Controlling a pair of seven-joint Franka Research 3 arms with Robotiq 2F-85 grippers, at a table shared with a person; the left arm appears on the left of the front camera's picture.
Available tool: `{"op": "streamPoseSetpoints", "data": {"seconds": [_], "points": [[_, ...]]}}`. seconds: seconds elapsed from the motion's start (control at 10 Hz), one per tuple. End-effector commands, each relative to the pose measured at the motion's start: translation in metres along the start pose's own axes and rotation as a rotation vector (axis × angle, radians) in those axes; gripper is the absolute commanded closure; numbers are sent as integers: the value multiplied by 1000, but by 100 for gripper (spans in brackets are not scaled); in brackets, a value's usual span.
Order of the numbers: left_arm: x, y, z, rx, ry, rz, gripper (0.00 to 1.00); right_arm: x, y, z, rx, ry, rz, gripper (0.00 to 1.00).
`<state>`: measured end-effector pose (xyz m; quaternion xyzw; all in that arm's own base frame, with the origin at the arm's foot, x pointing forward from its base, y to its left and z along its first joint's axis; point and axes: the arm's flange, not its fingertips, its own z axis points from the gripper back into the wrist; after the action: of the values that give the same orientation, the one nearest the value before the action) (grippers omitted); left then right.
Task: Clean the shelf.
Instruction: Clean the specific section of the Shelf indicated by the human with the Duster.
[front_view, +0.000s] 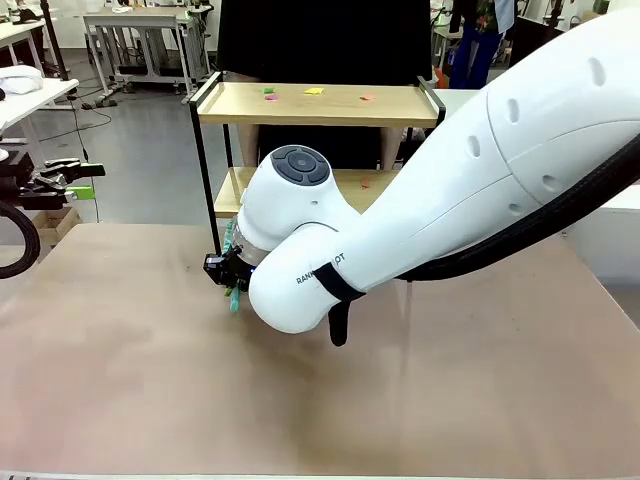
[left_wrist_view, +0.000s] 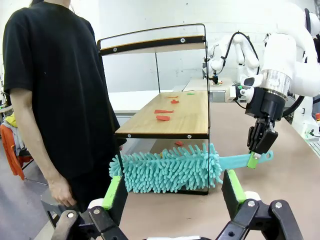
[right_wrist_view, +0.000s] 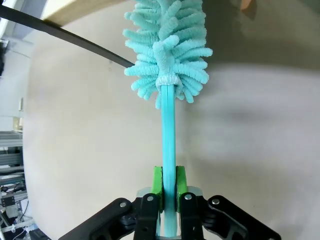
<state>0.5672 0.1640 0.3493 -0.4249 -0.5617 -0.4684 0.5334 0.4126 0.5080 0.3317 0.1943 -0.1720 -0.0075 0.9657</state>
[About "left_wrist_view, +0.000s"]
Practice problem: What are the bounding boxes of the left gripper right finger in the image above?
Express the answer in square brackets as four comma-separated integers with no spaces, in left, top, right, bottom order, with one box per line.
[216,169,305,240]

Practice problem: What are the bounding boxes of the grey stool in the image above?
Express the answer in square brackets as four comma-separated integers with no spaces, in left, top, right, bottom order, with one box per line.
[40,188,81,226]

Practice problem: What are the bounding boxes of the person's right hand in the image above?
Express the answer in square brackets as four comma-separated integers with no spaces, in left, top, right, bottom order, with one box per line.
[47,176,76,208]

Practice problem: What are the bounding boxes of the black frame wooden two-tier shelf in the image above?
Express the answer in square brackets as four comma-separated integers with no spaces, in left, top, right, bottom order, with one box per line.
[96,23,212,196]

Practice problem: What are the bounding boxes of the person in black shirt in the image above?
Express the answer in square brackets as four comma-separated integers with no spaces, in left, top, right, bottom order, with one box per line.
[2,0,128,213]

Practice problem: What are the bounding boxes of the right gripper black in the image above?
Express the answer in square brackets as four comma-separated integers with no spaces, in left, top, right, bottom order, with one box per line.
[244,87,287,169]

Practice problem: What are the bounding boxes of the grey background table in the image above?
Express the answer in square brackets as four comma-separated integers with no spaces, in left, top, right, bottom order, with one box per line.
[183,76,238,103]

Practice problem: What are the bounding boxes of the large white table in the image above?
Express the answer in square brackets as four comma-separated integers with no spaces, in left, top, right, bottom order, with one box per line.
[107,89,176,120]

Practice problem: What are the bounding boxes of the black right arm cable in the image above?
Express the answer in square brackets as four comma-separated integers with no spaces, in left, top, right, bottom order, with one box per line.
[281,92,307,118]

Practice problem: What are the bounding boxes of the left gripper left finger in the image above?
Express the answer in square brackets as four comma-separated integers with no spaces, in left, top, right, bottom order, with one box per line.
[51,175,130,240]

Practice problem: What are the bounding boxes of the grey and yellow clothes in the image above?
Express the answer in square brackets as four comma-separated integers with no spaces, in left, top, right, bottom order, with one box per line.
[3,113,27,151]

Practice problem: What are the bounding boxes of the white equipment cabinet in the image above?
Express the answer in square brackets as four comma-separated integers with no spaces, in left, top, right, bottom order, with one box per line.
[291,96,320,138]

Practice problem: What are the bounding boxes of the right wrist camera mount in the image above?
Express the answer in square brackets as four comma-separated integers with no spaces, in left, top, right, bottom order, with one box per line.
[229,74,265,103]

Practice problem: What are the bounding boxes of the teal microfibre duster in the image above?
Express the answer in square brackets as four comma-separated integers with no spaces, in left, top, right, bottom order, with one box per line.
[108,142,275,195]

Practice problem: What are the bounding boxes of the orange jacket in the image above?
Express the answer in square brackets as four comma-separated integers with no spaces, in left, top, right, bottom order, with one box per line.
[0,124,26,181]

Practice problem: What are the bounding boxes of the person's right forearm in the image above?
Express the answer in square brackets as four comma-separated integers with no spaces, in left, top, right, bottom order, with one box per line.
[10,89,66,182]

